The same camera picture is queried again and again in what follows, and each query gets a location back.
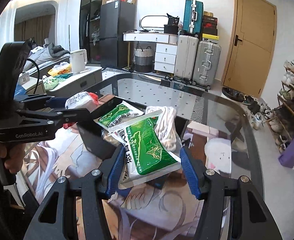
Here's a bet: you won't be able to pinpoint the white red medicine packet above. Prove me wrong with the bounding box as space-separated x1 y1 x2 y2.
65 92 99 112

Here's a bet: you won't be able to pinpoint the black cardboard box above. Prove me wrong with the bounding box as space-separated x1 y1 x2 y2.
76 97 190 190

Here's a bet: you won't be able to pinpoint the green medicine packet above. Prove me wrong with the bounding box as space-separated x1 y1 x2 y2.
110 107 182 190
94 101 144 131

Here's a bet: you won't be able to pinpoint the bagged white braided rope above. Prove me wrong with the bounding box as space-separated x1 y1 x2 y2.
145 105 183 153

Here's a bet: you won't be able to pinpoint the person's left hand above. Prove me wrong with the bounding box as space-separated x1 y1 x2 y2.
0 143 26 174

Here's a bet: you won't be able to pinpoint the anime print desk mat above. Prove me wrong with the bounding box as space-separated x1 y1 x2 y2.
25 116 232 239

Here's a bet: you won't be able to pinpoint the grey side cabinet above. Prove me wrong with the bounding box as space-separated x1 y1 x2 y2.
19 65 103 98

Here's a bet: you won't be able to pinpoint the white electric kettle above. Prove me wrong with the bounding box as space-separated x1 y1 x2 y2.
70 49 88 74

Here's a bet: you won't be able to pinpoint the white trash bin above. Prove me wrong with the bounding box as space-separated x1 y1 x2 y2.
222 87 244 103

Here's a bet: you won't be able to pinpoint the woven laundry basket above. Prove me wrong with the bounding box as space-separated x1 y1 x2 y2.
134 46 154 73

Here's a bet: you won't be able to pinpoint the wooden shoe rack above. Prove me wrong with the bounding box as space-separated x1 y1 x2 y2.
264 60 294 153

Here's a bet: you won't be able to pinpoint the black refrigerator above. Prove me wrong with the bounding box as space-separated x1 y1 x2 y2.
99 0 136 69

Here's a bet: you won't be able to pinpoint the black glass wardrobe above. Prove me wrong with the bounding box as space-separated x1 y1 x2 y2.
79 0 109 63

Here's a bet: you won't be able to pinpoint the white drawer cabinet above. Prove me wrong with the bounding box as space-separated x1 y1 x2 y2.
155 43 177 74

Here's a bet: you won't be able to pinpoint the white dressing desk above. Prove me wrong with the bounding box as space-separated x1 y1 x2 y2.
123 32 178 44

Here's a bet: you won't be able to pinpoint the silver suitcase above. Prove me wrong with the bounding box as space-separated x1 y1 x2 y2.
193 41 221 89

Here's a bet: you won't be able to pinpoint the white suitcase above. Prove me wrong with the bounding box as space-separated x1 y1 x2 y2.
174 35 199 80

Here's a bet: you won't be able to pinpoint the black handbag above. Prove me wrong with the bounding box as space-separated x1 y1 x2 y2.
164 14 180 35

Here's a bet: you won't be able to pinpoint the stacked shoe boxes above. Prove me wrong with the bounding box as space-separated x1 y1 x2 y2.
202 11 219 43

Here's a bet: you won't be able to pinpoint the wooden door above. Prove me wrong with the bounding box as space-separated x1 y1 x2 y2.
222 0 277 98

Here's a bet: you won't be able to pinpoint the teal suitcase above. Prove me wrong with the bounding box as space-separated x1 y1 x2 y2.
182 0 203 38

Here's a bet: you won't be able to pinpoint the black camera cable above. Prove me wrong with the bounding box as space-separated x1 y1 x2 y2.
25 58 41 94

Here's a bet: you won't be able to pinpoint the oval black frame mirror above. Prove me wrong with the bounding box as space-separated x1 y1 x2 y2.
139 15 168 33

